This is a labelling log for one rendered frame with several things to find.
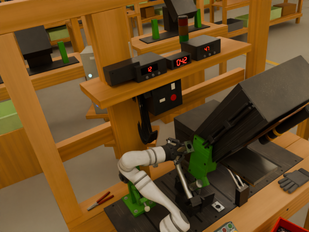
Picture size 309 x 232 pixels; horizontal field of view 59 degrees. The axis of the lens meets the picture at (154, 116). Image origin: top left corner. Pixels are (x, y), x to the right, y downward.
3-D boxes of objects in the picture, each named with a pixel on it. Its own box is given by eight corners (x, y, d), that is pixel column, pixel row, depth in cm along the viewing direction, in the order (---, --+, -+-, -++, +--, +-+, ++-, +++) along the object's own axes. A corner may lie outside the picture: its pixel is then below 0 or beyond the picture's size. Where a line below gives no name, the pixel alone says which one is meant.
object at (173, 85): (183, 104, 139) (181, 77, 131) (155, 117, 132) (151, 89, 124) (169, 96, 148) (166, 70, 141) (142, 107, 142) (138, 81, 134)
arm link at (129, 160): (152, 144, 119) (145, 153, 126) (121, 151, 111) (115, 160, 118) (159, 159, 117) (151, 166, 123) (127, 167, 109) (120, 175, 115)
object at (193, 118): (235, 158, 167) (237, 110, 149) (196, 181, 154) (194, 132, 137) (214, 144, 181) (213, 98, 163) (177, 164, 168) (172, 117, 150)
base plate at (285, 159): (303, 161, 161) (304, 158, 160) (144, 275, 115) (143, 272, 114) (246, 130, 192) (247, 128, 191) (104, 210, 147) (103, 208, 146)
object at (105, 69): (141, 75, 123) (140, 60, 120) (111, 86, 117) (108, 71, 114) (134, 71, 129) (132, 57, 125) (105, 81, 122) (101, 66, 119)
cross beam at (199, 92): (243, 80, 190) (244, 68, 186) (62, 163, 137) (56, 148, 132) (238, 78, 194) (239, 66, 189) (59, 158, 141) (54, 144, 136)
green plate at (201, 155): (215, 179, 134) (224, 142, 126) (202, 184, 129) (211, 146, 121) (199, 167, 142) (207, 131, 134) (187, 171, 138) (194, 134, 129)
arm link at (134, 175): (112, 165, 118) (132, 191, 116) (118, 156, 112) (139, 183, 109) (124, 157, 123) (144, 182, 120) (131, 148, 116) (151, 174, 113)
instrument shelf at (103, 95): (251, 50, 150) (252, 43, 148) (101, 110, 113) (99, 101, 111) (219, 42, 169) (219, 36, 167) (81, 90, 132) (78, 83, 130)
